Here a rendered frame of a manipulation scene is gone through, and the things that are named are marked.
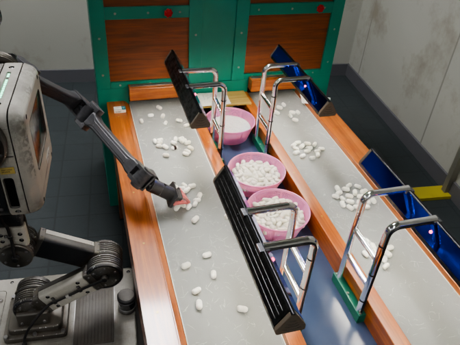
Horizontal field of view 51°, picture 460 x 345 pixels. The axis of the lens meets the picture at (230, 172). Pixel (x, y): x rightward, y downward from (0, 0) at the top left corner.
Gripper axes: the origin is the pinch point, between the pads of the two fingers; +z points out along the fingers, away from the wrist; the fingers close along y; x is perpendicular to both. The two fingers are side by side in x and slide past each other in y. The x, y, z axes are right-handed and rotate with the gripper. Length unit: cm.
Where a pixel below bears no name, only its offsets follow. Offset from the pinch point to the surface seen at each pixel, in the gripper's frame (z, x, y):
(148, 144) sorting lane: -5.2, 7.6, 48.0
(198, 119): -14.9, -29.1, 11.7
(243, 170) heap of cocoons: 26.2, -16.5, 19.4
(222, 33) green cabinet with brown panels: 9, -51, 90
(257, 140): 40, -25, 45
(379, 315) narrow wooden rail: 37, -31, -70
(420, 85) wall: 183, -107, 124
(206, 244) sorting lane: 2.5, 0.1, -23.2
